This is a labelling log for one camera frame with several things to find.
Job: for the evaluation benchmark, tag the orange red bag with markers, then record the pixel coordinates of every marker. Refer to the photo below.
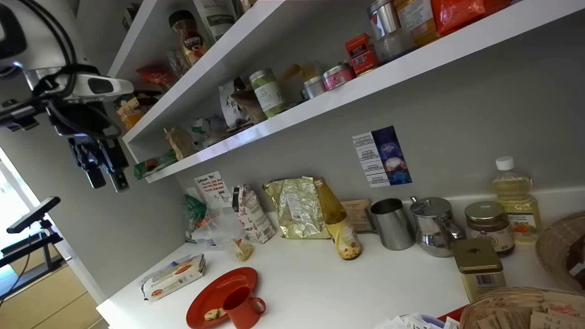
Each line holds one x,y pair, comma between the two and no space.
451,15

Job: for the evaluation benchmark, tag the red box on shelf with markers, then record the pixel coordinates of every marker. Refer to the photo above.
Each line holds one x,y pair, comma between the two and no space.
361,55

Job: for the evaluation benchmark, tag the cooking oil bottle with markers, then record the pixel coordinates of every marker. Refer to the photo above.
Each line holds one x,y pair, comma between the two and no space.
511,188

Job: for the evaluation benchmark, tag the steel cup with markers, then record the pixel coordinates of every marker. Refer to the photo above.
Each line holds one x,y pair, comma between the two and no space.
391,223

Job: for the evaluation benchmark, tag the wicker basket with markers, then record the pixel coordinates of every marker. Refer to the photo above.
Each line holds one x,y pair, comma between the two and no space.
553,245
519,307

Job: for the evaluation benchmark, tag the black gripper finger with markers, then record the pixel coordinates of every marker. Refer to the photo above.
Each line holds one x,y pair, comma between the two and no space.
117,177
95,177

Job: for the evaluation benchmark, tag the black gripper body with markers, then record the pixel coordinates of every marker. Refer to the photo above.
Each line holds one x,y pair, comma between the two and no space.
93,152

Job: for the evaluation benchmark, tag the gold foil bag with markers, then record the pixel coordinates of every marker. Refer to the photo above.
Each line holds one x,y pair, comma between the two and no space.
296,207

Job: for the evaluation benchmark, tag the glass jar gold lid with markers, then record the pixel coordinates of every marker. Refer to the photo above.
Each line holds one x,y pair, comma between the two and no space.
486,218

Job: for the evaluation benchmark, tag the wicker basket front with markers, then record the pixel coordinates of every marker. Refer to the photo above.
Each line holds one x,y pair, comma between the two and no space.
519,307

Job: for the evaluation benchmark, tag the wooden cabinet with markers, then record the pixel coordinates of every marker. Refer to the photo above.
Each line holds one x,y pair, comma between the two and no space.
58,300

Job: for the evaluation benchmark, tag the gold tin box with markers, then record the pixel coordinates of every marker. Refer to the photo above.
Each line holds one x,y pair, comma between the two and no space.
478,265

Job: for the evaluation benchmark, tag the dark jar upper shelf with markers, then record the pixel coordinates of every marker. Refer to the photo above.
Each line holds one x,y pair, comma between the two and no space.
190,42

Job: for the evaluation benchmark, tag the red plate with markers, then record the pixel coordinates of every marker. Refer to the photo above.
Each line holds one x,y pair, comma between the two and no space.
213,294

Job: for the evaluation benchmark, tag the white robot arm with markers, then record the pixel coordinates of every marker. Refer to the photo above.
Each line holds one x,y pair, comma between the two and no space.
38,38

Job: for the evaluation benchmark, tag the black camera stand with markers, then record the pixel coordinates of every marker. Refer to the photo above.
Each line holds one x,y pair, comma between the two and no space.
40,240

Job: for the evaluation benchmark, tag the white red wall note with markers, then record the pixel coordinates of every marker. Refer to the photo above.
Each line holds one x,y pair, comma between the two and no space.
213,190

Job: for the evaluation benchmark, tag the small food piece on plate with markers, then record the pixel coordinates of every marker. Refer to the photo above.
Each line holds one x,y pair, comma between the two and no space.
212,314

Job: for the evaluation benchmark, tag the red pink tin can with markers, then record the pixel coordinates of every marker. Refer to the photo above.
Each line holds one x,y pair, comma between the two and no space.
336,75

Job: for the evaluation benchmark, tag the blue white wall leaflet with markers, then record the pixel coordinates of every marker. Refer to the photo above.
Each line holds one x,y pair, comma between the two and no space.
380,157

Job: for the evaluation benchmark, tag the silver can upper shelf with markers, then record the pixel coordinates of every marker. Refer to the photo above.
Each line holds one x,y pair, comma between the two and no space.
387,37

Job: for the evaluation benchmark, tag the red mug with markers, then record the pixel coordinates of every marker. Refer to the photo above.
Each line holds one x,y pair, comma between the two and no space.
243,307

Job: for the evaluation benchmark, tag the brown small box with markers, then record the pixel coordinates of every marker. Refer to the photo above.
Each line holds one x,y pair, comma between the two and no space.
356,214

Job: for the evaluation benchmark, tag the small white tin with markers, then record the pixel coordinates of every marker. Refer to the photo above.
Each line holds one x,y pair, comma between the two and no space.
312,86

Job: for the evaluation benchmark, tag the steel lidded pot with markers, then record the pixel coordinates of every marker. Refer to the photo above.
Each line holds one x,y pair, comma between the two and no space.
436,227

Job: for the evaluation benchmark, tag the wicker basket right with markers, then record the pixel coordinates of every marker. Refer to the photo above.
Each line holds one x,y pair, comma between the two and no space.
553,245

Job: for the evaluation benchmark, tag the yellow snack bag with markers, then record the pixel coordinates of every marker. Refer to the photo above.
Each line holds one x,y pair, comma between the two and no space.
336,223

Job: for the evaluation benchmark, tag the white flat carton box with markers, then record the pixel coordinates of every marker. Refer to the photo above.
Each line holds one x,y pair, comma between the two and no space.
171,276

